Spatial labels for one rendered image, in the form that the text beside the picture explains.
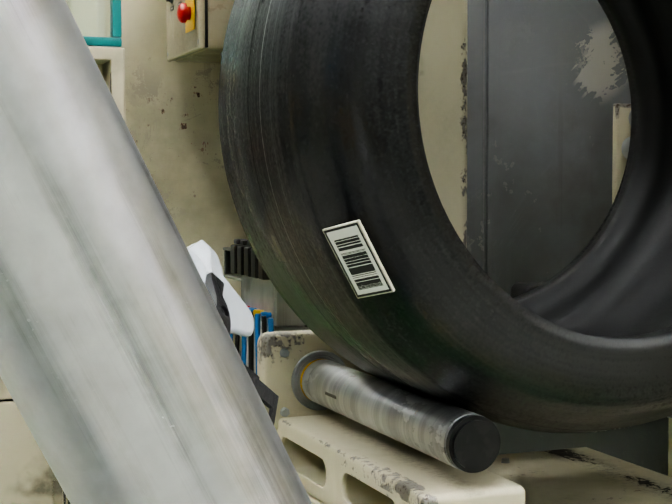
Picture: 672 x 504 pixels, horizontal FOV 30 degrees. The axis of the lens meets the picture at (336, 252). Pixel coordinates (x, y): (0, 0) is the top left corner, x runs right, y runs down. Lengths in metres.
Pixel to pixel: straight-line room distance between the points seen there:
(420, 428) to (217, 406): 0.55
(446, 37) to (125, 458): 0.95
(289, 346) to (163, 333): 0.81
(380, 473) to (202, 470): 0.57
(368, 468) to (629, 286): 0.40
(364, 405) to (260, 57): 0.32
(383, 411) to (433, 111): 0.40
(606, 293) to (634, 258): 0.05
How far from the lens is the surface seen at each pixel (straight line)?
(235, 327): 0.82
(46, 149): 0.45
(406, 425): 1.03
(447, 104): 1.36
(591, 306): 1.31
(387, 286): 0.92
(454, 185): 1.36
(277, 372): 1.27
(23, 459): 1.58
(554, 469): 1.33
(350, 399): 1.15
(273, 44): 0.97
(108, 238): 0.45
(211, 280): 0.79
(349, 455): 1.10
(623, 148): 1.59
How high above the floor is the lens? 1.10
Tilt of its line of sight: 3 degrees down
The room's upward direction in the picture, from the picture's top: straight up
